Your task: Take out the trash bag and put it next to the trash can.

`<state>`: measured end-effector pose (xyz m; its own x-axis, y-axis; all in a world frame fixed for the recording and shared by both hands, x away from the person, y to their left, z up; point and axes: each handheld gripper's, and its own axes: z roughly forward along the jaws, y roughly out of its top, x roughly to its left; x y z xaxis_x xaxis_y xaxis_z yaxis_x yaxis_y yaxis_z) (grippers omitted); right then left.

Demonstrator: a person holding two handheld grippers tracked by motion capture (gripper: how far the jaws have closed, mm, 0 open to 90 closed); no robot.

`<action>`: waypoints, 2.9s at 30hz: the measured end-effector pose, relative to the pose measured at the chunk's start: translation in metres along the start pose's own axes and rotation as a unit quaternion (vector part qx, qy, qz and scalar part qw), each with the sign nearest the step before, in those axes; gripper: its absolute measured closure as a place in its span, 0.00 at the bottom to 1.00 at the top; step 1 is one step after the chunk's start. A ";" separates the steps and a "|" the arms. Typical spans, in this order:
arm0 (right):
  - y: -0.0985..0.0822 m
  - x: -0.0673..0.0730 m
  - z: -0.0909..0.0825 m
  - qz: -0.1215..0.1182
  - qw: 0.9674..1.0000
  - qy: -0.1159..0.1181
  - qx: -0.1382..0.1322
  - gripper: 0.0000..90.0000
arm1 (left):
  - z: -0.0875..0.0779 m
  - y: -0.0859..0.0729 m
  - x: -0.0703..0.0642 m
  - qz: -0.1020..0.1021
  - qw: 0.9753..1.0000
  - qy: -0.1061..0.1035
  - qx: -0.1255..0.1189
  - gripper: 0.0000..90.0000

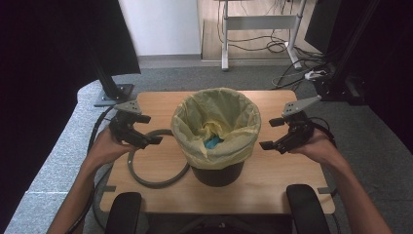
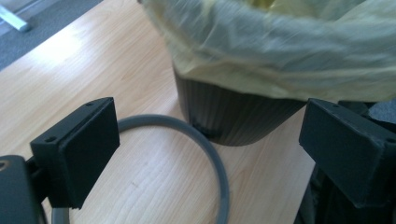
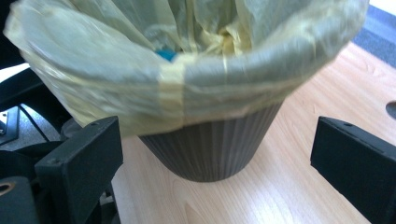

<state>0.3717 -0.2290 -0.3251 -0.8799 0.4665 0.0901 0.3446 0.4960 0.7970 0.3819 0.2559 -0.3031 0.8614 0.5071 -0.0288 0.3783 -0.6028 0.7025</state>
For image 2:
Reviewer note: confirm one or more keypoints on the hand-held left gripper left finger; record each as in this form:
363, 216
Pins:
84, 152

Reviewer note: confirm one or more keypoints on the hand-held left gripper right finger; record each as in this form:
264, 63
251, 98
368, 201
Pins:
351, 155

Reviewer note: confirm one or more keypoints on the dark plastic trash bin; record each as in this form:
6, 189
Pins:
233, 121

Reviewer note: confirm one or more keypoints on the yellow plastic trash bag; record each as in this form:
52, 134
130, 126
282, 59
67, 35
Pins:
264, 46

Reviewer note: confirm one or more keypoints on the white desk frame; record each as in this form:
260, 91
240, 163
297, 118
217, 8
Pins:
14, 19

